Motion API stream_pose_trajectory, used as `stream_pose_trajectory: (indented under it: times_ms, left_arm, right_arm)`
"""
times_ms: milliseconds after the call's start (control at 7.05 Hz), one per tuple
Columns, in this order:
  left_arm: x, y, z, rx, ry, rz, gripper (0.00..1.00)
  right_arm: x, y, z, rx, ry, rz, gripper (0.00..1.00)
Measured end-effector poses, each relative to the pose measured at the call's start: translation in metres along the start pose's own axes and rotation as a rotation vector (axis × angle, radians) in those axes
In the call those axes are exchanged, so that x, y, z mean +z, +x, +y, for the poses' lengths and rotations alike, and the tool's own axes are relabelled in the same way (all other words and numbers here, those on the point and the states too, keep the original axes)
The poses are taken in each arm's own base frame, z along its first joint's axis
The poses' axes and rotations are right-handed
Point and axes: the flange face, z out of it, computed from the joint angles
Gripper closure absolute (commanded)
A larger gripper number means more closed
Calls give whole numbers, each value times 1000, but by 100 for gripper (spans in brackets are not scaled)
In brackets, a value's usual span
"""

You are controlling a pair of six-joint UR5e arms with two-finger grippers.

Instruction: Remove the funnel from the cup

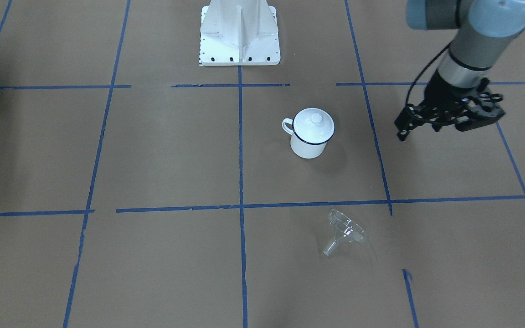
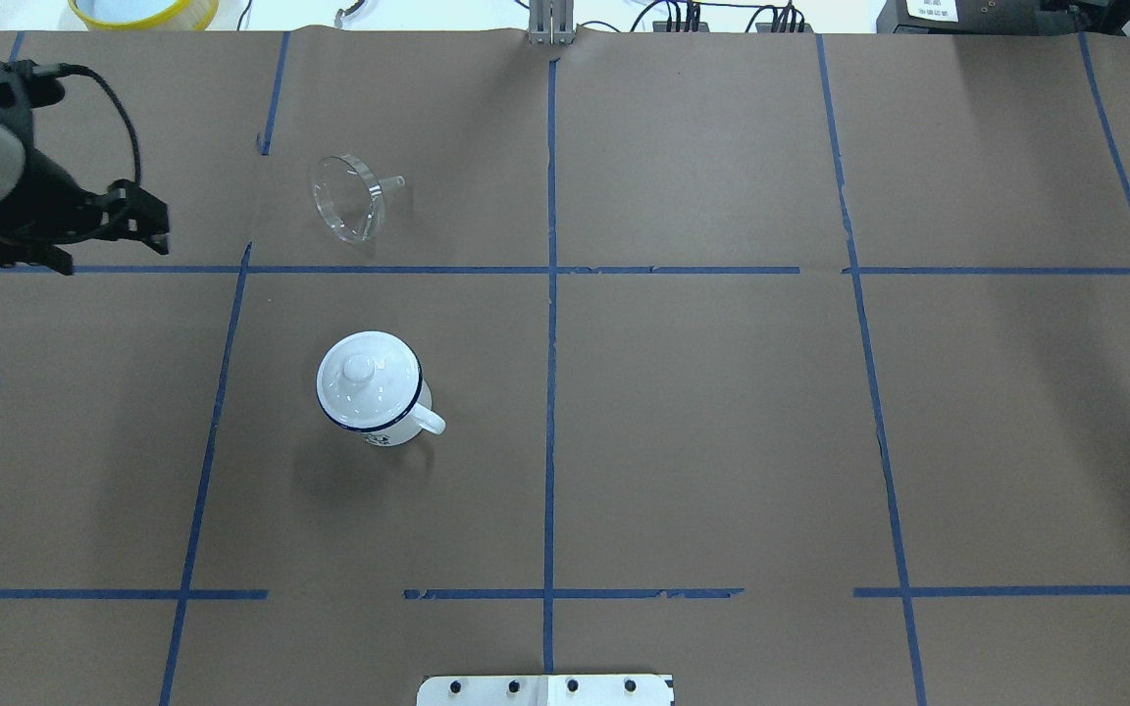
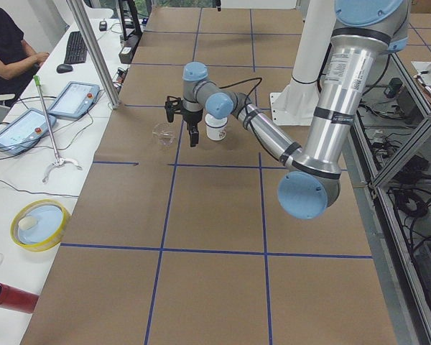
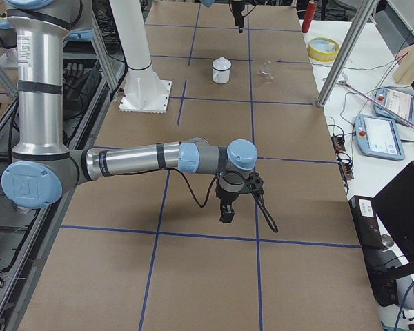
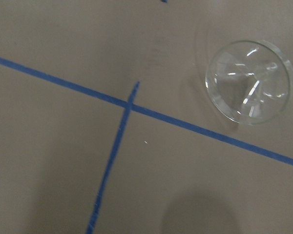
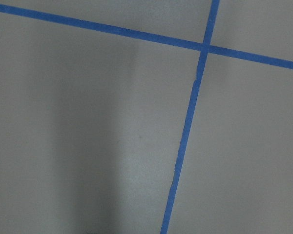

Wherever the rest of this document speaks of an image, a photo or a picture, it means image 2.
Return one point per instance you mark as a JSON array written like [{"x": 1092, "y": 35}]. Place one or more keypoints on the yellow tape roll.
[{"x": 184, "y": 16}]

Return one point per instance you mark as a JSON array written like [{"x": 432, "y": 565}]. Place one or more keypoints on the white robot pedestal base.
[{"x": 578, "y": 689}]

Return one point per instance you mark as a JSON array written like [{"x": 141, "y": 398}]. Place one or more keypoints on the black box device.
[{"x": 1008, "y": 18}]

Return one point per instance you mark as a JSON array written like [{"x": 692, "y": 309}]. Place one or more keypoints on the light blue plate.
[{"x": 118, "y": 12}]

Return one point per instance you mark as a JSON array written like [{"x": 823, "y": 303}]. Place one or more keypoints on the white enamel mug blue rim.
[{"x": 398, "y": 424}]

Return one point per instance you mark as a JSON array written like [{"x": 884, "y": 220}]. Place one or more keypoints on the clear glass funnel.
[{"x": 352, "y": 201}]

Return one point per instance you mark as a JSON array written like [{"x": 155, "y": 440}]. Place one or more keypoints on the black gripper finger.
[
  {"x": 134, "y": 214},
  {"x": 49, "y": 256}
]

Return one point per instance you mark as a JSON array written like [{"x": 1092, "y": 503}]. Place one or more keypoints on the white ceramic lid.
[{"x": 371, "y": 352}]

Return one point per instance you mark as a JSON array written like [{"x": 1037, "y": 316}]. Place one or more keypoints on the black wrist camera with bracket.
[{"x": 24, "y": 87}]

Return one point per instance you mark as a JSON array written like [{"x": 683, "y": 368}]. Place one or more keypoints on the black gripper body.
[{"x": 42, "y": 203}]

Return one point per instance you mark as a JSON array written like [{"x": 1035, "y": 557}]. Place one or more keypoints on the aluminium frame post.
[{"x": 551, "y": 22}]

